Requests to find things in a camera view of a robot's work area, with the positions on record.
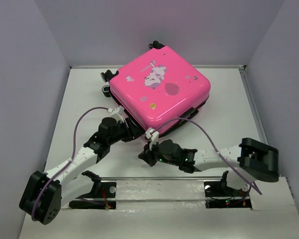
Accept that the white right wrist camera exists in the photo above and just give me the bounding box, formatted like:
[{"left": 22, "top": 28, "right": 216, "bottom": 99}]
[{"left": 145, "top": 127, "right": 159, "bottom": 150}]

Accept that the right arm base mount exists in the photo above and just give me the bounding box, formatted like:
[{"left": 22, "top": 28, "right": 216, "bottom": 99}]
[{"left": 204, "top": 181, "right": 252, "bottom": 209}]

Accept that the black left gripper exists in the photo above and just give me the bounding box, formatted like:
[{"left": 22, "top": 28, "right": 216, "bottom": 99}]
[{"left": 107, "top": 117, "right": 144, "bottom": 145}]

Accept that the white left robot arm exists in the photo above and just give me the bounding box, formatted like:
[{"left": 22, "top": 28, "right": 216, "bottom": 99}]
[{"left": 19, "top": 117, "right": 145, "bottom": 225}]

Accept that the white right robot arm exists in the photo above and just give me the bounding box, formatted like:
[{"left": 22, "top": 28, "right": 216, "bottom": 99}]
[{"left": 138, "top": 138, "right": 280, "bottom": 195}]

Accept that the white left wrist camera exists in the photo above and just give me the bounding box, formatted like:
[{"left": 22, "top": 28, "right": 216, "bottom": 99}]
[{"left": 107, "top": 106, "right": 125, "bottom": 122}]

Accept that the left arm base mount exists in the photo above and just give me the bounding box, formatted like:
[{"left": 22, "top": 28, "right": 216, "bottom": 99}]
[{"left": 68, "top": 170, "right": 117, "bottom": 210}]

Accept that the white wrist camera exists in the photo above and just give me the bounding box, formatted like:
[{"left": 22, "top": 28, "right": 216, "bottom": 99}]
[
  {"left": 145, "top": 127, "right": 159, "bottom": 150},
  {"left": 107, "top": 106, "right": 125, "bottom": 122}
]

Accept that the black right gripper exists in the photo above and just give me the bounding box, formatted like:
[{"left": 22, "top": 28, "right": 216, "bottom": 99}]
[{"left": 139, "top": 137, "right": 180, "bottom": 166}]

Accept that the aluminium table rail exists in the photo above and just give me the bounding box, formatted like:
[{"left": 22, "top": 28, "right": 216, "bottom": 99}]
[{"left": 239, "top": 65, "right": 269, "bottom": 145}]

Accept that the pink hard-shell suitcase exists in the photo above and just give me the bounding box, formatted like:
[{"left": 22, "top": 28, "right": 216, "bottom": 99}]
[{"left": 101, "top": 41, "right": 211, "bottom": 137}]

